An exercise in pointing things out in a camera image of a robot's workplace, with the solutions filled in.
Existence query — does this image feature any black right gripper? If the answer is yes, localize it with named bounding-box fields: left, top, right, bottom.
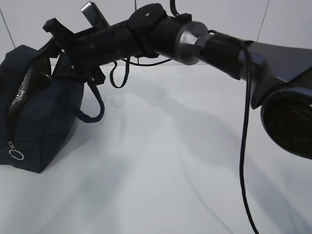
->
left=43, top=18, right=106, bottom=85

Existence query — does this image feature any navy blue lunch bag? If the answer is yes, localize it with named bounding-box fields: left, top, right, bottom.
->
left=0, top=45, right=105, bottom=173

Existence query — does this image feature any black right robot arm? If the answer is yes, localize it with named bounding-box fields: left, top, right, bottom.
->
left=43, top=1, right=312, bottom=159

